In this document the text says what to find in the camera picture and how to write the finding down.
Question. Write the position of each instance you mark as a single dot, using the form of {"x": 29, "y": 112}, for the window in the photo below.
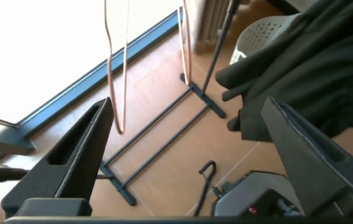
{"x": 39, "y": 46}

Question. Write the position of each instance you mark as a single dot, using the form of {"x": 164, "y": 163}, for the white laundry basket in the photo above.
{"x": 257, "y": 34}

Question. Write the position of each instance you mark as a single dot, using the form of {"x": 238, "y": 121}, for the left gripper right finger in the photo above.
{"x": 313, "y": 174}

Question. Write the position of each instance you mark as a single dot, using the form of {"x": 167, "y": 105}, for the black shorts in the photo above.
{"x": 304, "y": 62}

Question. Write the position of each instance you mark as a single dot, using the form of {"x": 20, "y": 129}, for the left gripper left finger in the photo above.
{"x": 36, "y": 193}

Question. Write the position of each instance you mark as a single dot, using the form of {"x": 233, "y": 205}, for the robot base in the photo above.
{"x": 251, "y": 193}

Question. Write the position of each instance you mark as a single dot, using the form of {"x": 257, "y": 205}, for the black clothes rack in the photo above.
{"x": 203, "y": 96}

